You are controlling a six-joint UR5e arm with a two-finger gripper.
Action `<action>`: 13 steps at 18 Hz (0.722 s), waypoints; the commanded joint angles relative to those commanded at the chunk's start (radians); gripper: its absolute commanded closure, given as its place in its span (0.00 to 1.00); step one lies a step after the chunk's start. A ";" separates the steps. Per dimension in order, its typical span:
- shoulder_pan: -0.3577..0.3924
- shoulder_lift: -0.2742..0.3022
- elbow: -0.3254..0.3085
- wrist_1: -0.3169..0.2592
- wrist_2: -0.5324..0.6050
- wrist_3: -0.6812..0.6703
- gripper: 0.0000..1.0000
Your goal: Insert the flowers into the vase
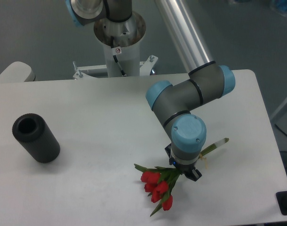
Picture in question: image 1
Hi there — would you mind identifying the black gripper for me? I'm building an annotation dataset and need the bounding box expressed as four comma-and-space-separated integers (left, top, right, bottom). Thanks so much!
165, 144, 202, 181

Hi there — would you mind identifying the red tulip bouquet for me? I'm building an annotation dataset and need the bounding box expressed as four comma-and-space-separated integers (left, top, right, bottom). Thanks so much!
134, 137, 230, 217

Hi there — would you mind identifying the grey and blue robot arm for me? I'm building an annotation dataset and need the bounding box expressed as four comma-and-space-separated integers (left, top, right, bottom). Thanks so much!
66, 0, 235, 181

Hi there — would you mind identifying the black cylindrical vase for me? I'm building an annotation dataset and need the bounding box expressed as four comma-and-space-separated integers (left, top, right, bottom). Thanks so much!
12, 113, 60, 163

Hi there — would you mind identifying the black device at table edge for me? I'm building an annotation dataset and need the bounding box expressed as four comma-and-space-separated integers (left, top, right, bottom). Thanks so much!
276, 191, 287, 216

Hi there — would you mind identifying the white furniture at right edge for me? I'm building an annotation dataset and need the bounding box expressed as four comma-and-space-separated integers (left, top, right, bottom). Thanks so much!
269, 97, 287, 122

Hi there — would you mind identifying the white chair on left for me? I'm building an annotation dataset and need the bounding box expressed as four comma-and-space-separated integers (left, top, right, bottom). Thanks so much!
0, 61, 36, 84

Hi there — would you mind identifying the blue object top right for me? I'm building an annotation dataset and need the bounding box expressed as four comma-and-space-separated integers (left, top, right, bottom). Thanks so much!
270, 0, 287, 17

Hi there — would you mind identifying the black cable on floor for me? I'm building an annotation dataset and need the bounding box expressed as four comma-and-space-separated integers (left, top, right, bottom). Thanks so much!
274, 123, 287, 138

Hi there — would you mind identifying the black pedestal cable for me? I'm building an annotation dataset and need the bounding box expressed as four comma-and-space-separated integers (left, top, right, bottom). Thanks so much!
110, 35, 127, 77

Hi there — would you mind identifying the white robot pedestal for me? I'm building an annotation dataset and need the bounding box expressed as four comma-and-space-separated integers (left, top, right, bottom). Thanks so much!
73, 11, 159, 79

